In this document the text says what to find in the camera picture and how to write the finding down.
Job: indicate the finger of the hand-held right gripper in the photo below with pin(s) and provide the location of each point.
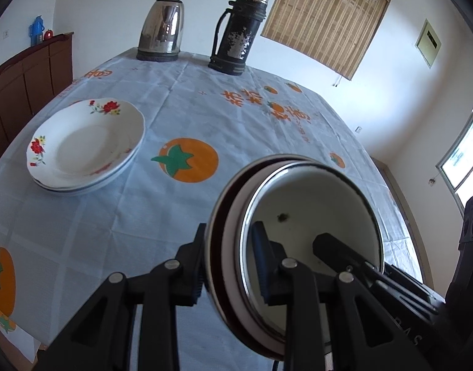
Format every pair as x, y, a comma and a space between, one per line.
329, 247
410, 284

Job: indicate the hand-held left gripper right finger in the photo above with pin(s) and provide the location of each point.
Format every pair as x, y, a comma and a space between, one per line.
261, 262

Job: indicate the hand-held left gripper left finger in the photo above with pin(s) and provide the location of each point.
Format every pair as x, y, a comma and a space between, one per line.
188, 274

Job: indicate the stainless steel bowl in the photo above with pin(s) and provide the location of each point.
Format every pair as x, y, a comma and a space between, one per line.
214, 239

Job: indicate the pink floral white plate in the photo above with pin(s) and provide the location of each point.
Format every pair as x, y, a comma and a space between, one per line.
112, 167

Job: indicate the blue patterned white plate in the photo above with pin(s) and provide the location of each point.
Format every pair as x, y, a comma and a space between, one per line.
85, 192

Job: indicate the red floral white plate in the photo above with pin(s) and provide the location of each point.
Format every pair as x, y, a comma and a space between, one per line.
81, 143

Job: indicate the glass window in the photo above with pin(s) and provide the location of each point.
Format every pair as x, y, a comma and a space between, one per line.
464, 158

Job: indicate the orange fruit printed tablecloth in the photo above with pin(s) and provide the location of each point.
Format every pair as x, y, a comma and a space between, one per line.
221, 123

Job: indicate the bamboo window blind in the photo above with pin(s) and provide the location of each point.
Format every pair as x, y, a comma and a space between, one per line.
329, 19

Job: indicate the black thermos flask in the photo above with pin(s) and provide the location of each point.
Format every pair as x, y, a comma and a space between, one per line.
236, 34

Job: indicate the stainless steel electric kettle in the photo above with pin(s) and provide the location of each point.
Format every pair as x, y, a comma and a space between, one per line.
163, 27

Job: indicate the brown wooden cabinet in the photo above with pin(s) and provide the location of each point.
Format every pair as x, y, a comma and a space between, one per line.
23, 81

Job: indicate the small red ornament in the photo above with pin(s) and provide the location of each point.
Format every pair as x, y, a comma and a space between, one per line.
49, 34

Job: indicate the blue thermos bottle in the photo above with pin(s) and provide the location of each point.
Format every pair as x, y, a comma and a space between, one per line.
36, 31

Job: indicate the beige wall panel box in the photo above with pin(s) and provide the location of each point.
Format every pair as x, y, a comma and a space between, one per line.
429, 43

